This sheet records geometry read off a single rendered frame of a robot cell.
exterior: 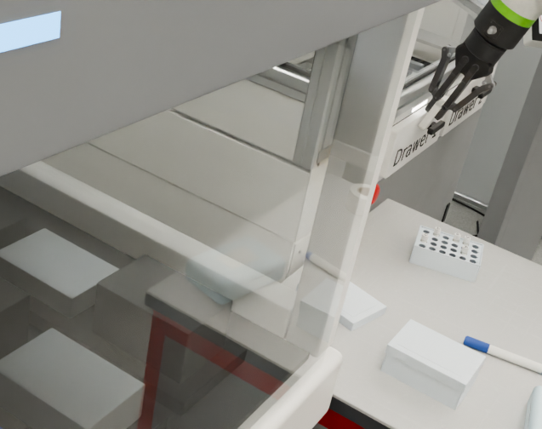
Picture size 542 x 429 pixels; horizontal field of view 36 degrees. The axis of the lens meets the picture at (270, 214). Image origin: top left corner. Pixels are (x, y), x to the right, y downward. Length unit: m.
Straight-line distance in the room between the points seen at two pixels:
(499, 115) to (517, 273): 1.84
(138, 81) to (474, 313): 1.12
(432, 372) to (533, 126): 1.56
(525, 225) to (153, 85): 2.47
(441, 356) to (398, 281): 0.27
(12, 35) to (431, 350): 1.01
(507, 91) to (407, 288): 2.00
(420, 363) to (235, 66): 0.80
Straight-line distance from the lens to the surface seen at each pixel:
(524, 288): 1.63
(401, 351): 1.27
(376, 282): 1.50
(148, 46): 0.45
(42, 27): 0.39
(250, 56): 0.55
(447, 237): 1.64
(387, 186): 1.83
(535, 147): 2.74
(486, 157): 3.52
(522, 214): 2.85
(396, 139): 1.69
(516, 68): 3.40
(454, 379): 1.26
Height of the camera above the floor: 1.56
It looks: 30 degrees down
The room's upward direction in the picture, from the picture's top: 12 degrees clockwise
